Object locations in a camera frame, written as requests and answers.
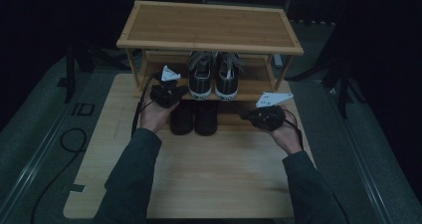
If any black floor cable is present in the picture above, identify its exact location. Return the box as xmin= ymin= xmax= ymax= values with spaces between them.
xmin=30 ymin=127 xmax=89 ymax=224

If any hand-held gripper cable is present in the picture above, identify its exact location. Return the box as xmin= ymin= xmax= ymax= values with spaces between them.
xmin=130 ymin=72 xmax=161 ymax=138
xmin=283 ymin=109 xmax=306 ymax=151

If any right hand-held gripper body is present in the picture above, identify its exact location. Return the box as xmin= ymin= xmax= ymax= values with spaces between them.
xmin=249 ymin=91 xmax=296 ymax=132

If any black slip-on shoe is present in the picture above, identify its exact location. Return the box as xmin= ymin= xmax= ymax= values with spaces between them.
xmin=169 ymin=101 xmax=195 ymax=136
xmin=193 ymin=100 xmax=220 ymax=137

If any right hand-held gripper cable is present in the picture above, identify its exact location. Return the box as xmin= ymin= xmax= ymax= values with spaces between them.
xmin=283 ymin=109 xmax=306 ymax=151

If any left hand-held gripper cable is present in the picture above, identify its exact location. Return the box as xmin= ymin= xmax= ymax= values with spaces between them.
xmin=130 ymin=72 xmax=161 ymax=138

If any black metal stand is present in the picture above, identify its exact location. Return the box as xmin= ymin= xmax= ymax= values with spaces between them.
xmin=56 ymin=44 xmax=98 ymax=105
xmin=288 ymin=18 xmax=366 ymax=120

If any pale grey block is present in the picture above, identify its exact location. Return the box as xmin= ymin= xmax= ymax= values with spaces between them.
xmin=272 ymin=54 xmax=284 ymax=70

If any grey floor rail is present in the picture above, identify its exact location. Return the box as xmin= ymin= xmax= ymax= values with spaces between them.
xmin=0 ymin=73 xmax=99 ymax=220
xmin=326 ymin=83 xmax=394 ymax=224

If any wooden shoe rack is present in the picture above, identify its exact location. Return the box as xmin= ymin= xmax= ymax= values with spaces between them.
xmin=115 ymin=0 xmax=306 ymax=133

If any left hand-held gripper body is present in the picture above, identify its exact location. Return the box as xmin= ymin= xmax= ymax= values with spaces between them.
xmin=148 ymin=65 xmax=189 ymax=110

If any person's right hand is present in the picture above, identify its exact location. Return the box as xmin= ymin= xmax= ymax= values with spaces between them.
xmin=269 ymin=105 xmax=305 ymax=156

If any person's left hand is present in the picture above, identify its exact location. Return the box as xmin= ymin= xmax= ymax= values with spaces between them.
xmin=138 ymin=97 xmax=180 ymax=134

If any black white canvas sneaker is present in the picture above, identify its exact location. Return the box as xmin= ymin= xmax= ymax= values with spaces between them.
xmin=187 ymin=50 xmax=215 ymax=102
xmin=213 ymin=51 xmax=245 ymax=103

